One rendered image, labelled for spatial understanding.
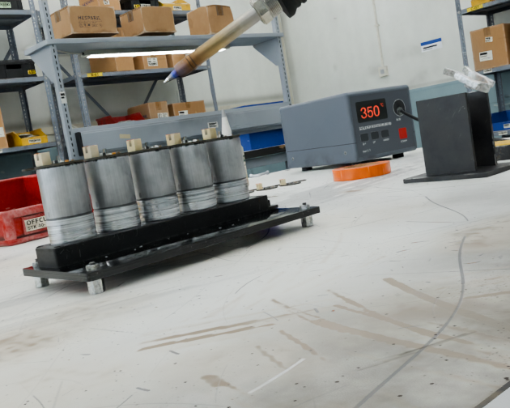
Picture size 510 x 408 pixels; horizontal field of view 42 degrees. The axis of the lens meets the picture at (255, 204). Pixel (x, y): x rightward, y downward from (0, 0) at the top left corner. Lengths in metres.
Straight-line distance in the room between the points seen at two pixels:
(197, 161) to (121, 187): 0.05
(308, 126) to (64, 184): 0.60
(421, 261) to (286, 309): 0.07
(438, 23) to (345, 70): 1.04
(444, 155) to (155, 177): 0.26
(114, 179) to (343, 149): 0.54
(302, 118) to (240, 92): 5.37
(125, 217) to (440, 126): 0.29
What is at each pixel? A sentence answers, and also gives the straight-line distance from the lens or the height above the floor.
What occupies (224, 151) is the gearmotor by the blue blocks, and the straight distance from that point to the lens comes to 0.41.
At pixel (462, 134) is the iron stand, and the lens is 0.54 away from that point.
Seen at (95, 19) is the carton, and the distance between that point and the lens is 3.12.
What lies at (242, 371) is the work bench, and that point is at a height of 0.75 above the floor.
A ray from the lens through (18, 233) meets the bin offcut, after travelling 0.63.
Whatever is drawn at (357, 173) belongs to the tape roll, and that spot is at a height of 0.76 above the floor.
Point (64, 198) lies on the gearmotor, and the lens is 0.35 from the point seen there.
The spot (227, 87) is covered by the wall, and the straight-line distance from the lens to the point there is 6.20.
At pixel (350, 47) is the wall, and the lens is 6.25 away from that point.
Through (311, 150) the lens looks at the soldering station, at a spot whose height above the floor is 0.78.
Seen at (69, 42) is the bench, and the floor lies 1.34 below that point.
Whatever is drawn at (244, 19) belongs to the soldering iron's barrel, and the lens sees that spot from 0.36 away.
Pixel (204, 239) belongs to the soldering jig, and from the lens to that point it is 0.34.
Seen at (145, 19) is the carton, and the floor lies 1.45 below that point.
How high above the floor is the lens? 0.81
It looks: 6 degrees down
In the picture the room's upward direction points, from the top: 10 degrees counter-clockwise
